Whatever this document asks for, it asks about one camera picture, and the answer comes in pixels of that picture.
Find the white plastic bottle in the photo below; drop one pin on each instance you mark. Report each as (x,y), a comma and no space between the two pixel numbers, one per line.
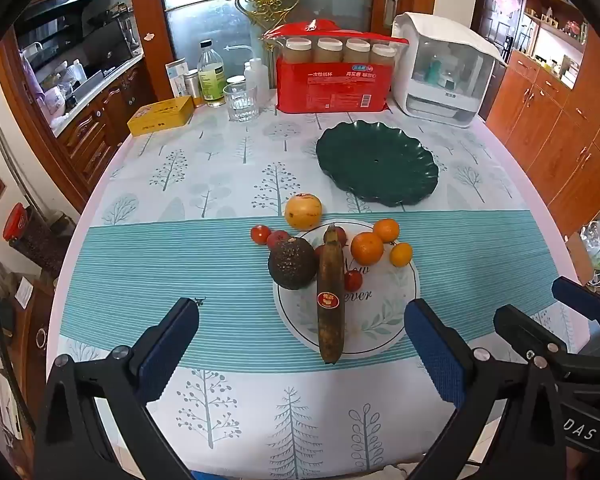
(256,80)

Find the wooden display shelf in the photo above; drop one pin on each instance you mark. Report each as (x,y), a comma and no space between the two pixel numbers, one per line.
(555,25)

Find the white and blue carton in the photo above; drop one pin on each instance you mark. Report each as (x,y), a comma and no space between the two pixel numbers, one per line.
(177,77)

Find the red paper cup package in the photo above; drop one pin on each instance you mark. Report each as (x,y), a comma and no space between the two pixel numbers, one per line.
(330,85)

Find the wooden kitchen cabinet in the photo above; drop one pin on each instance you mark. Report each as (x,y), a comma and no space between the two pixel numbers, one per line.
(100,125)

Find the large mandarin orange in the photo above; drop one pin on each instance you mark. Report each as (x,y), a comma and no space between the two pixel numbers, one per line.
(367,248)

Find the red plastic container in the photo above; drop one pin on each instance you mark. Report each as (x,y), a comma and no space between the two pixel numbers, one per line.
(15,222)

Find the white countertop cup cabinet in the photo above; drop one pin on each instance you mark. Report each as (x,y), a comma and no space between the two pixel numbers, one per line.
(445,75)

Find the small metal tin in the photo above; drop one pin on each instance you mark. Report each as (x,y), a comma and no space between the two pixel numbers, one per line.
(193,87)

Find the black range hood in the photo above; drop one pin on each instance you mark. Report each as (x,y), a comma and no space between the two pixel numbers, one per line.
(60,7)

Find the clear plastic bag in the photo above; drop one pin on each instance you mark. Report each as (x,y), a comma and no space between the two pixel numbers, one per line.
(599,242)

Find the yellow round fruit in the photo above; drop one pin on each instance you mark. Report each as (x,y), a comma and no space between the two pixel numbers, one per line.
(303,211)

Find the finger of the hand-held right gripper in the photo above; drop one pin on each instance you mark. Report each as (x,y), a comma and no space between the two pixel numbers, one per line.
(522,332)
(580,300)

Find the clear drinking glass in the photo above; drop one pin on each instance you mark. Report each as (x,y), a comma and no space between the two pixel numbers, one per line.
(240,102)

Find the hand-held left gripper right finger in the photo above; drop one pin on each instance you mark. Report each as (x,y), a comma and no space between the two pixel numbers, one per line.
(437,355)

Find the tree print tablecloth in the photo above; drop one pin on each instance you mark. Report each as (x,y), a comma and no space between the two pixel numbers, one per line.
(205,260)

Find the red cherry tomato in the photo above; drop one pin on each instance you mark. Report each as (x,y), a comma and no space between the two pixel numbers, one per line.
(260,234)
(353,280)

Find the dark green avocado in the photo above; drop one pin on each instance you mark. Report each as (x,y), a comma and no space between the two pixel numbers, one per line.
(291,262)

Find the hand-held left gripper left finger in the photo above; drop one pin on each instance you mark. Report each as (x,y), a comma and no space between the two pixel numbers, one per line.
(167,347)

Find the brown overripe banana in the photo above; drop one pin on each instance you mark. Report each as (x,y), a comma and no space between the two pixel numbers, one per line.
(330,300)

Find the dark green scalloped plate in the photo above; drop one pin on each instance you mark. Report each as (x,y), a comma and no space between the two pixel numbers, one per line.
(377,162)

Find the wooden floor cabinets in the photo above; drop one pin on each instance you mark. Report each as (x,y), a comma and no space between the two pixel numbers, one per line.
(560,130)

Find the dark red small fruit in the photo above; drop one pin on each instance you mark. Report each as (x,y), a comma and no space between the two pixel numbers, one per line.
(341,236)
(277,239)
(319,252)

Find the frosted glass door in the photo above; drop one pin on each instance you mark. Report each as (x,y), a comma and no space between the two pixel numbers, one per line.
(210,15)

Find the small mandarin orange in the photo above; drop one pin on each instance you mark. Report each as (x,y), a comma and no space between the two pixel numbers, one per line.
(401,254)
(386,230)

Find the yellow flat box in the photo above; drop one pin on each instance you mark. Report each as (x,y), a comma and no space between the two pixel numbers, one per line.
(160,116)

